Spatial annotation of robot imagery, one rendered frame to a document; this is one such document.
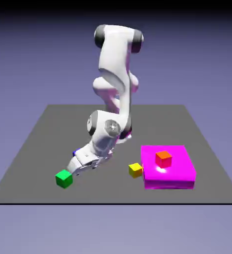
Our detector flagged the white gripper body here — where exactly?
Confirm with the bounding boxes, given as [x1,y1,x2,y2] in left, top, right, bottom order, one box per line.
[66,148,101,177]

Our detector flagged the small green cube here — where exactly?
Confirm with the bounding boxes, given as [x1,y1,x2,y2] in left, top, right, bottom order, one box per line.
[55,169,73,189]

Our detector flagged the small yellow cube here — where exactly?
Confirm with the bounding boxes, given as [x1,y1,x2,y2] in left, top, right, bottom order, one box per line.
[128,162,144,179]

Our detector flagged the small orange cube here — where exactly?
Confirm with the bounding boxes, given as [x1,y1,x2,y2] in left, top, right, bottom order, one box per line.
[155,150,173,169]

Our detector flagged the large magenta box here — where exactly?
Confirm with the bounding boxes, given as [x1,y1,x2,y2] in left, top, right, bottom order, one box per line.
[140,145,197,190]

